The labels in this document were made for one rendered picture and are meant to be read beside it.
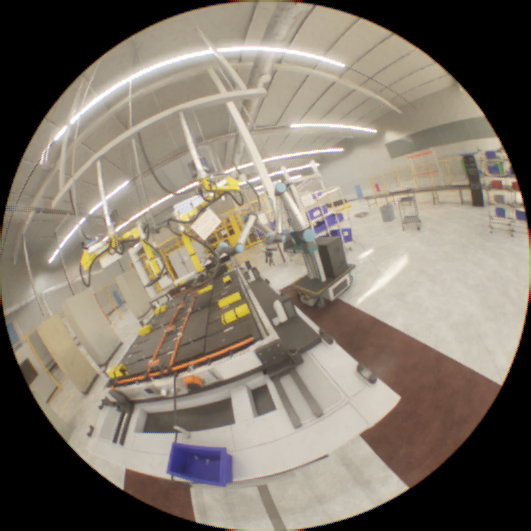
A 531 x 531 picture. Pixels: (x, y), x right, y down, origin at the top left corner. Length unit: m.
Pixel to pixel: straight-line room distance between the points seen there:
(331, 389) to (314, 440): 0.20
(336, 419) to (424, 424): 1.04
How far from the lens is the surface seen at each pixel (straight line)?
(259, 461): 0.65
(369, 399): 0.63
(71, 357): 5.18
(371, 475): 1.45
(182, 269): 11.14
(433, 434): 1.56
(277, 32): 7.51
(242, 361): 0.70
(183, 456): 0.79
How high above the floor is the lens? 1.43
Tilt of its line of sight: 15 degrees down
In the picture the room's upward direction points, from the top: 22 degrees counter-clockwise
